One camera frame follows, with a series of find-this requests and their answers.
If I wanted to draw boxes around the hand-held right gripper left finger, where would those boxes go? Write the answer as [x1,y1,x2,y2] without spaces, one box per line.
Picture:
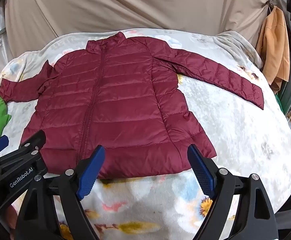
[15,144,106,240]

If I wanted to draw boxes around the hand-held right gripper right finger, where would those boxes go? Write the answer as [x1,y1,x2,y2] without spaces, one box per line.
[187,143,279,240]

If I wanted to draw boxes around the maroon puffer jacket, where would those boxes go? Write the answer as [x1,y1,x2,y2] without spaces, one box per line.
[0,31,265,179]

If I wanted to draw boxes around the floral fleece blanket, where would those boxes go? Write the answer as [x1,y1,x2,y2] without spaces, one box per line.
[0,27,291,240]

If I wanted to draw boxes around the orange hanging garment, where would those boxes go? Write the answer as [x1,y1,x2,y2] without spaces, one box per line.
[255,5,291,94]

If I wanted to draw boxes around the beige sheet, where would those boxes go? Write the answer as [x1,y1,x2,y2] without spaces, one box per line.
[4,0,274,55]

